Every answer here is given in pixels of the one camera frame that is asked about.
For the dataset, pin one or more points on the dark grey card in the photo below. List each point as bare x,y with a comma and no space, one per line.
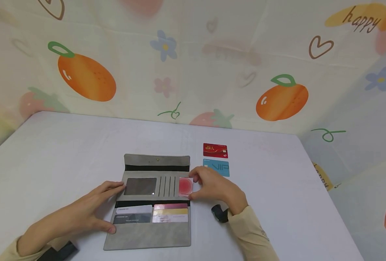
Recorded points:
132,218

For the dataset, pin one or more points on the person's left hand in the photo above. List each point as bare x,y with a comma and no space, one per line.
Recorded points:
72,217

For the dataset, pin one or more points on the person's right index finger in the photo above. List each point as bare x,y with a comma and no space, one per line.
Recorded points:
202,173

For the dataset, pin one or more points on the person's left forearm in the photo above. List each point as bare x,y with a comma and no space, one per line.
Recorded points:
23,250

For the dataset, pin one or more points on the light blue card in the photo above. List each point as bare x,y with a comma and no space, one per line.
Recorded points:
221,168

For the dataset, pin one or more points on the white patterned card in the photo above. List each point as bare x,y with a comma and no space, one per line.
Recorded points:
170,218

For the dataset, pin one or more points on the person's left thumb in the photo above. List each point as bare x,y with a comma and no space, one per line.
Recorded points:
102,225

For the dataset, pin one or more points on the person's right forearm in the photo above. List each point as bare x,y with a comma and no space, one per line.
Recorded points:
251,235

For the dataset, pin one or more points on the person's right thumb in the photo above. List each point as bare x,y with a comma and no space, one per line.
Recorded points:
201,195

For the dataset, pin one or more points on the black wrist band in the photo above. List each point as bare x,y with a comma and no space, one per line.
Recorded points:
60,252
219,214

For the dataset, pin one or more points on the pink round-print card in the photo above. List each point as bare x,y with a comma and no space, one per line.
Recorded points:
185,185

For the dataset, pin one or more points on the red card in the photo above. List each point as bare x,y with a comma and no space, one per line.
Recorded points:
215,150

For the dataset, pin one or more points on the person's left fingers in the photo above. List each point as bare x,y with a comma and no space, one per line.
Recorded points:
109,189

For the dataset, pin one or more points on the grey wallet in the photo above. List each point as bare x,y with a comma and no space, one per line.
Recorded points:
147,235

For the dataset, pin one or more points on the person's right hand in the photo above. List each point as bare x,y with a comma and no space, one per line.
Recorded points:
220,192

